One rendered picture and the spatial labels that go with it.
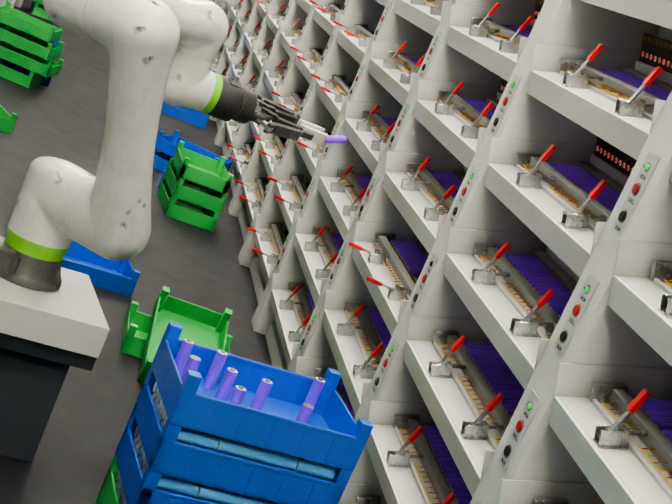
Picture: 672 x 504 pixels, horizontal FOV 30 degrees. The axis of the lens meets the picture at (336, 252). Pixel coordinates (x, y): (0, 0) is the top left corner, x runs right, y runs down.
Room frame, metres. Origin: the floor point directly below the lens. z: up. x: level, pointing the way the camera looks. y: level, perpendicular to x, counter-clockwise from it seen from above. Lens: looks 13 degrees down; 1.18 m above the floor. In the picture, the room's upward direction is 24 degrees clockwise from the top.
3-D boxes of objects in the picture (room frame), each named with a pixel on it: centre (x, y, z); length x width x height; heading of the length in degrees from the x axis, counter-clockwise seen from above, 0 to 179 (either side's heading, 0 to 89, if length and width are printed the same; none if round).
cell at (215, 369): (1.86, 0.10, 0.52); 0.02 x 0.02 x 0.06
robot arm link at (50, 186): (2.41, 0.55, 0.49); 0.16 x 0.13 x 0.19; 67
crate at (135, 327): (3.27, 0.30, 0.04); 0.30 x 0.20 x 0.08; 104
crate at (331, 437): (1.83, 0.02, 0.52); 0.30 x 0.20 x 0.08; 112
